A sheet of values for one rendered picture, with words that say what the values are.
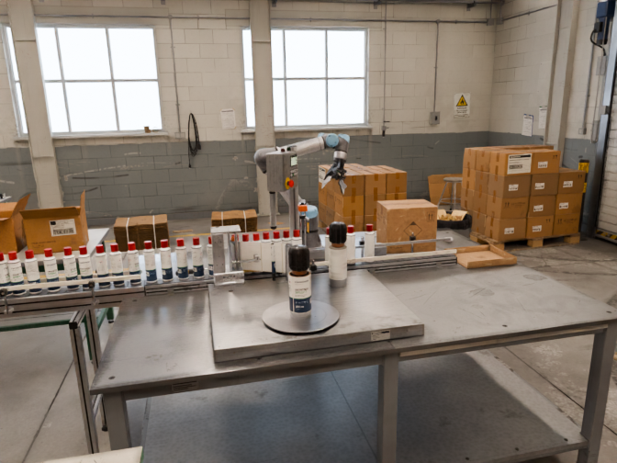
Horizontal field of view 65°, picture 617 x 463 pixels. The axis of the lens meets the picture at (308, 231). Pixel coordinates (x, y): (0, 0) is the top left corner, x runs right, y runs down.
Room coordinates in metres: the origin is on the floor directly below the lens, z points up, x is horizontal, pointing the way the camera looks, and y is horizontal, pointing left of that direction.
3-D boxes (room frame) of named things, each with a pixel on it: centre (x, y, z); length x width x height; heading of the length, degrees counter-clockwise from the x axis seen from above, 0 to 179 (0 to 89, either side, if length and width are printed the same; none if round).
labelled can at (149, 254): (2.24, 0.77, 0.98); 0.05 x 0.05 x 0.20
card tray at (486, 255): (2.64, -0.97, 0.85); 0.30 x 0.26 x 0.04; 103
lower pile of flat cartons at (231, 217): (6.79, 1.06, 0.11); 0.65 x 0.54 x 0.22; 99
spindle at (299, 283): (1.79, 0.04, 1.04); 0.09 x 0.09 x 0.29
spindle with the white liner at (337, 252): (2.16, -0.14, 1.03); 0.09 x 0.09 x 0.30
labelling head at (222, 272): (2.23, 0.39, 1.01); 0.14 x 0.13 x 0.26; 103
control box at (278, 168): (2.48, 0.13, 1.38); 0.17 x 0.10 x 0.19; 158
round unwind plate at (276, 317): (1.79, 0.04, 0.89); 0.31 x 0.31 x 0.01
